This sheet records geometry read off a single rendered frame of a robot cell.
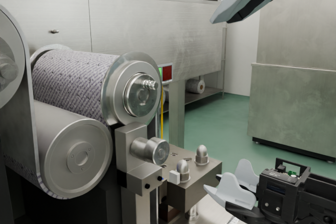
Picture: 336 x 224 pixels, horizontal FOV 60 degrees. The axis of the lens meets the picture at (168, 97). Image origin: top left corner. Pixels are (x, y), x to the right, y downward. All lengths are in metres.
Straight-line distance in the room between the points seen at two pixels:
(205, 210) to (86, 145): 0.44
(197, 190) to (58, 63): 0.40
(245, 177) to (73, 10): 0.58
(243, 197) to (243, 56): 4.92
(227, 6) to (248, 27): 4.95
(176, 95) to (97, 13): 0.72
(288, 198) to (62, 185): 0.32
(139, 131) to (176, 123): 1.01
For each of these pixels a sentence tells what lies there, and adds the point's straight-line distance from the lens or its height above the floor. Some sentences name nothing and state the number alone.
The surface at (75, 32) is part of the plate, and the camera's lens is 0.82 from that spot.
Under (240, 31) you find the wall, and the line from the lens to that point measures 5.36.
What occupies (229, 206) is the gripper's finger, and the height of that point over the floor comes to 1.09.
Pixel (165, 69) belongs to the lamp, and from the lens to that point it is 1.07.
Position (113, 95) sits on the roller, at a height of 1.26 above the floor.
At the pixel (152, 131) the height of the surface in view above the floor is 1.16.
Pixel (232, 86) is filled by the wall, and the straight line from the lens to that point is 5.53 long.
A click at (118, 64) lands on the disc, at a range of 0.48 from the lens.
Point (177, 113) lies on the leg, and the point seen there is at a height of 0.92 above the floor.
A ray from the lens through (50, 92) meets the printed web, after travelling 0.61.
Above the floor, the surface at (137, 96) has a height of 1.25.
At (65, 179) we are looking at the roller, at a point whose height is 1.15.
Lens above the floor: 1.37
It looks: 15 degrees down
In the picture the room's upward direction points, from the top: straight up
